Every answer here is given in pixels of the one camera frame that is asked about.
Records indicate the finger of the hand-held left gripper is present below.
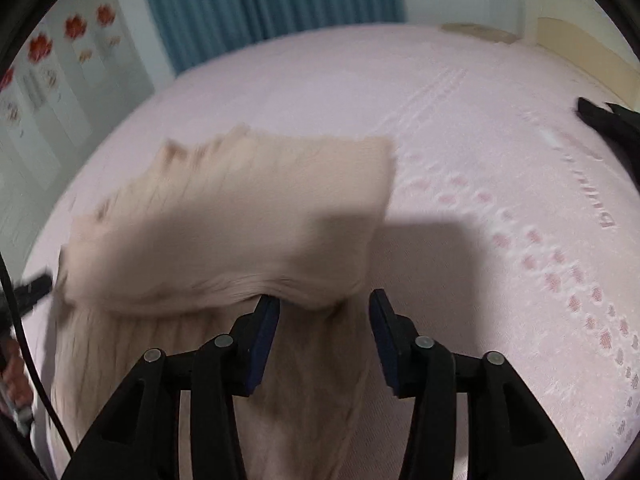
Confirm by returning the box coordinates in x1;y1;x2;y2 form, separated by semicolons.
12;271;53;311

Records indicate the beige ribbed knit garment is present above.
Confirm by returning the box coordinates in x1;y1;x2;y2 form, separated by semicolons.
50;125;398;480

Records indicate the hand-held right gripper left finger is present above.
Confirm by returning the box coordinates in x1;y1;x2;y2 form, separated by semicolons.
60;296;282;480

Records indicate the pink patterned bed mattress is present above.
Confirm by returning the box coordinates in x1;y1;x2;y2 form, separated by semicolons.
22;22;640;480

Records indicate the blue curtain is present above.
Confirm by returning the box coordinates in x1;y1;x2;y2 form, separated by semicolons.
136;0;405;76

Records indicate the black cloth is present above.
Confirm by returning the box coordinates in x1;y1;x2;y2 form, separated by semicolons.
572;96;640;181

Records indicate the person's left hand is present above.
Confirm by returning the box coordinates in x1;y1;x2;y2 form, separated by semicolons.
0;337;33;411

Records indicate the white wardrobe with flower decals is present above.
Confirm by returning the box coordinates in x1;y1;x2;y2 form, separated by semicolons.
0;0;156;271

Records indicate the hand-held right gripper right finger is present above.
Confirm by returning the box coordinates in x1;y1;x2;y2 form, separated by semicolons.
369;289;586;480

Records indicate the cream wooden headboard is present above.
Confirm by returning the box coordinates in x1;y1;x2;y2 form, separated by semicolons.
520;0;640;111

